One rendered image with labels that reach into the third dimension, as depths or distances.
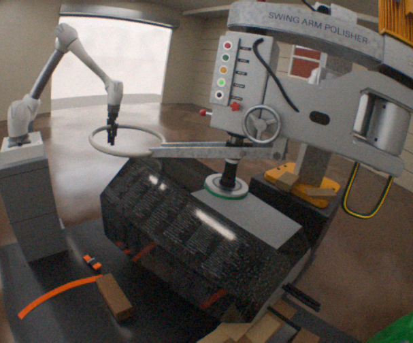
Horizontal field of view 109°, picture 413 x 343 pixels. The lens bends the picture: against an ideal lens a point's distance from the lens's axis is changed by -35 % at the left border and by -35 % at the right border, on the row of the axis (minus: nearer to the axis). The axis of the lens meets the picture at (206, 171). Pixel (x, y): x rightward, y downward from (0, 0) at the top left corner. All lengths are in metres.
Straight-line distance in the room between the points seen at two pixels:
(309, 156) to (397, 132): 0.75
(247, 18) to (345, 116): 0.52
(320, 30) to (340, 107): 0.30
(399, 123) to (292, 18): 0.57
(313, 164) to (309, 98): 0.75
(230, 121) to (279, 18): 0.47
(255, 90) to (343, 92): 0.34
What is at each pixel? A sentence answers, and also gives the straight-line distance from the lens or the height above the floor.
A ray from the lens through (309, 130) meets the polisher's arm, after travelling 0.87.
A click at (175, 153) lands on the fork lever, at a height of 0.94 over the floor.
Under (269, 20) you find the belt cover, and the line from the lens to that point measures 0.91.
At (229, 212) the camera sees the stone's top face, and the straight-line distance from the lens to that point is 0.94.
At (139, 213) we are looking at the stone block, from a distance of 1.14.
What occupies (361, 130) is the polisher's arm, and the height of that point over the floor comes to 1.28.
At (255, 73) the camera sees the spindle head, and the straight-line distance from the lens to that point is 0.87.
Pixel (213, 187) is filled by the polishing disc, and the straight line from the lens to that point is 1.04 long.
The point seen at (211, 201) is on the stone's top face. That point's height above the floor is 0.82.
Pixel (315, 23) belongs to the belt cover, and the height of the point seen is 1.64.
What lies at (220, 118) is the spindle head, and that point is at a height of 1.17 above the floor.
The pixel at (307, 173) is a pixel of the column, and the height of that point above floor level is 0.86.
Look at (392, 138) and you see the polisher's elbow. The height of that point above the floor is 1.31.
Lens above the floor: 1.34
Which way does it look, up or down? 24 degrees down
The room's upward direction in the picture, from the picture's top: 10 degrees clockwise
